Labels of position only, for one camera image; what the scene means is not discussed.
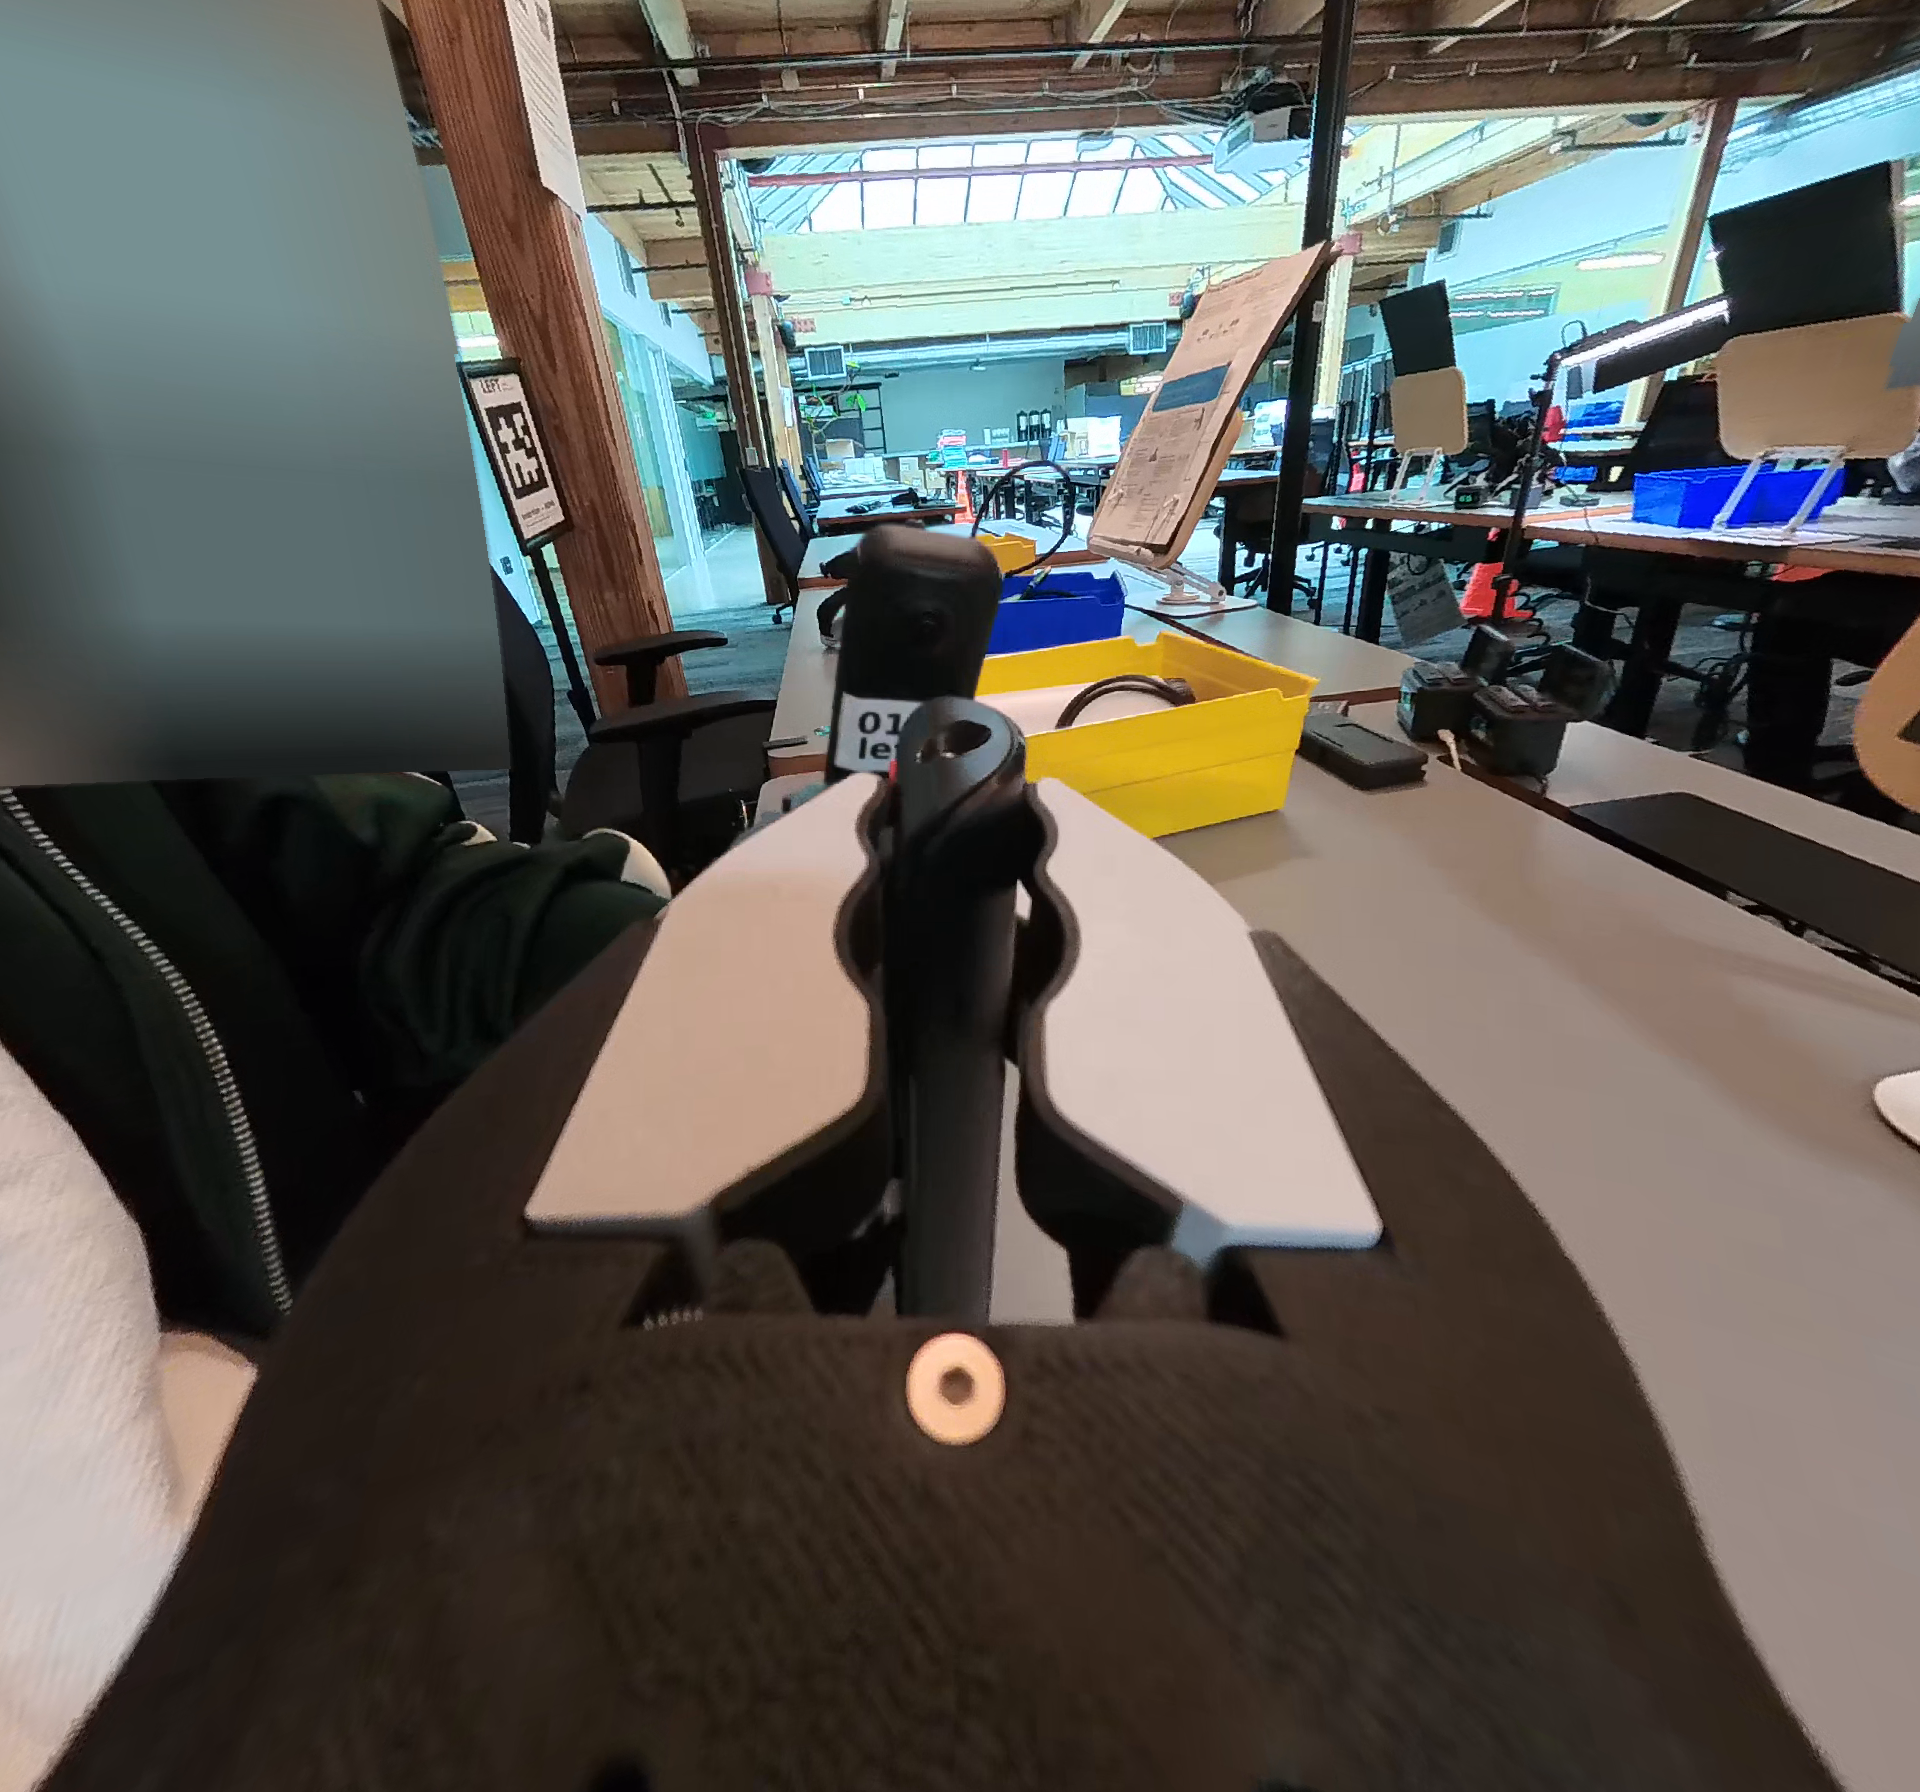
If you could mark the small blue bin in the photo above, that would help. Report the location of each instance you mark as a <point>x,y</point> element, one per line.
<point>1695,501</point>

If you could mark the black flat box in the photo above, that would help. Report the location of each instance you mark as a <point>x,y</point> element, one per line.
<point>1366,751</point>

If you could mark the black office chair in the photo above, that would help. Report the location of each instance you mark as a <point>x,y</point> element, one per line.
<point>661,773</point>

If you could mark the framed marker sign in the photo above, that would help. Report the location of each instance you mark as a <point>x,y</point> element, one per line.
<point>518,450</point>

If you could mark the yellow plastic bin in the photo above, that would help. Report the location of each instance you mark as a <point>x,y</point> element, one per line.
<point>1200,773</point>

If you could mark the black charging case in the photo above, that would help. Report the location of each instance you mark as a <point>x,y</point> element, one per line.
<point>1437,704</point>
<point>1518,736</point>

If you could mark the black lamp bar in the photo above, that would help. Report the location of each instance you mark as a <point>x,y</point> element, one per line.
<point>1651,341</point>

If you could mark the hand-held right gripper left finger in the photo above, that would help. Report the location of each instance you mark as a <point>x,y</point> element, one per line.
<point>705,1057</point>

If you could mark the large stand with tan board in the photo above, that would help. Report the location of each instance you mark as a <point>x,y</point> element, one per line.
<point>1801,382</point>

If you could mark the cream white shirt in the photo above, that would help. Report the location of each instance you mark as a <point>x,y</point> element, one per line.
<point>76,1371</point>

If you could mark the wooden post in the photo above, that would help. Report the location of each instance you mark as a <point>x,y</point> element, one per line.
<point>525,323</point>

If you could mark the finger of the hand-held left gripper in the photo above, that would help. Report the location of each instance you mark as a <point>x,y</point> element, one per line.
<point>791,801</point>

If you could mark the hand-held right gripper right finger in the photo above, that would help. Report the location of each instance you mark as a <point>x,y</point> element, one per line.
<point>1200,1072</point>

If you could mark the blue plastic bin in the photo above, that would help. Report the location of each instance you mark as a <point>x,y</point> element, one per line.
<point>1065,623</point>

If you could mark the grey desk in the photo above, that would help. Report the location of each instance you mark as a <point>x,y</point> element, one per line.
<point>1576,1072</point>

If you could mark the small stand with tan board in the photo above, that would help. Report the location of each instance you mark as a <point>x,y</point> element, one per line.
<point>1425,412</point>

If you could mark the white paper notice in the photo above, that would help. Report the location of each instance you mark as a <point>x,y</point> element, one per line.
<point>533,53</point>

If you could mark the black remote control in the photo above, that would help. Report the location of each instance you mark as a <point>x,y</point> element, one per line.
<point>946,1072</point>

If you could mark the white tilting stand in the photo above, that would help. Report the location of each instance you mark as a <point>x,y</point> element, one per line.
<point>1903,1109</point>

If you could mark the person's left forearm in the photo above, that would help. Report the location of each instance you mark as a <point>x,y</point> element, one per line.
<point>510,921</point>

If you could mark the black pole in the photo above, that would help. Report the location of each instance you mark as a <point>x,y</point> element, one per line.
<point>1328,173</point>

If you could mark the cardboard sheet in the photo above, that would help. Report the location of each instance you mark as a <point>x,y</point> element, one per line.
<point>1200,412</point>

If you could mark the dark green zip jacket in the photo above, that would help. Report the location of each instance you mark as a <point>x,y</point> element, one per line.
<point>120,998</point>

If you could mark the small yellow bin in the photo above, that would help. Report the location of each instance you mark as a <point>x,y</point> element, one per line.
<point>1013,555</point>

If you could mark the black flat pad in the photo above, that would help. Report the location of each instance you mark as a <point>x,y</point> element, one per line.
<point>1769,861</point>

